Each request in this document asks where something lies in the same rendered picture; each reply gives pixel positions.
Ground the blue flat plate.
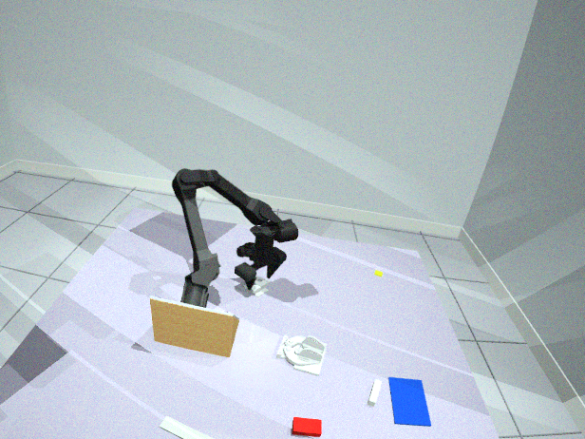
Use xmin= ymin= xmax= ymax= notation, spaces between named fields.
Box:
xmin=388 ymin=377 xmax=431 ymax=427

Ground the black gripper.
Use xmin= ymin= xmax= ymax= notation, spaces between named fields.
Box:
xmin=235 ymin=245 xmax=287 ymax=291

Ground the red block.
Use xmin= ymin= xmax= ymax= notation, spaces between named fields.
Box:
xmin=292 ymin=417 xmax=322 ymax=437

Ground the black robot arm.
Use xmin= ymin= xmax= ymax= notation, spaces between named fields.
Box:
xmin=171 ymin=168 xmax=298 ymax=308

